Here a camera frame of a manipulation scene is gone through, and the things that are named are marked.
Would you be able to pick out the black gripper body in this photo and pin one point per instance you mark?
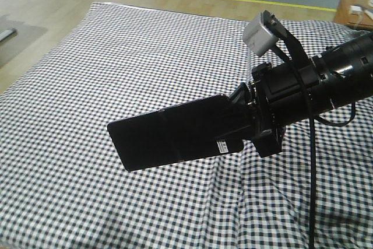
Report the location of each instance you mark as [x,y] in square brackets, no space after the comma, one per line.
[279,102]

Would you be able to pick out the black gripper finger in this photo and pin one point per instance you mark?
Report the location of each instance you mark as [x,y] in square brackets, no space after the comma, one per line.
[240,99]

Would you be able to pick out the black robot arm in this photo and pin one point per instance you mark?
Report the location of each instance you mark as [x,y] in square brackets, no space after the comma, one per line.
[339,76]

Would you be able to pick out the black white checkered bed sheet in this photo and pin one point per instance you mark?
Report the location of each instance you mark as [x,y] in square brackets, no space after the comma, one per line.
[62,182]

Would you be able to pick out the checkered pillow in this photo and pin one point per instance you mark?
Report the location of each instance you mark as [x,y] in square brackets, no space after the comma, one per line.
[302,87]

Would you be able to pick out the wooden nightstand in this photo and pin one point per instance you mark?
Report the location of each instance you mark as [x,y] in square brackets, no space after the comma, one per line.
[358,22]

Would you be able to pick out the small white charger box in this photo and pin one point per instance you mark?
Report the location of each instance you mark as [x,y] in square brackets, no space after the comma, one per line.
[355,10]

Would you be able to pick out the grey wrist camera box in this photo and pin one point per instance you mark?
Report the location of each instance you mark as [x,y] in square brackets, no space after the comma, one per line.
[257,36]

